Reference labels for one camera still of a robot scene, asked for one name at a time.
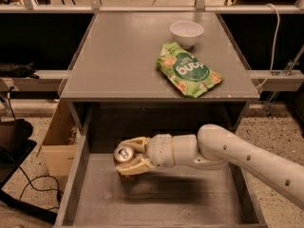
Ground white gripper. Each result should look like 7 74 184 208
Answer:
115 134 175 176

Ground orange soda can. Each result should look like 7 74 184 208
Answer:
113 146 135 177

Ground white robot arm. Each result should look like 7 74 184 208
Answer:
113 124 304 209

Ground open grey top drawer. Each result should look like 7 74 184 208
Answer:
55 105 268 228

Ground grey cabinet with top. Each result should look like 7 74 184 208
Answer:
61 11 258 125

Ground cardboard box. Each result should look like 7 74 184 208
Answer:
41 102 77 177

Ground green snack bag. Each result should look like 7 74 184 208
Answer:
157 43 223 98

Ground black chair base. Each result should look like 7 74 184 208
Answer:
0 119 57 224

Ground white ceramic bowl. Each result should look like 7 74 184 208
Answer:
170 21 204 48

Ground black cloth on shelf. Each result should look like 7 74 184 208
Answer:
0 62 39 79

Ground black floor cable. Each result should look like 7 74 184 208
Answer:
0 144 65 211

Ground metal railing frame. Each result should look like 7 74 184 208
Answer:
0 0 304 15

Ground white hanging cable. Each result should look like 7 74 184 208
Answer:
255 2 282 89

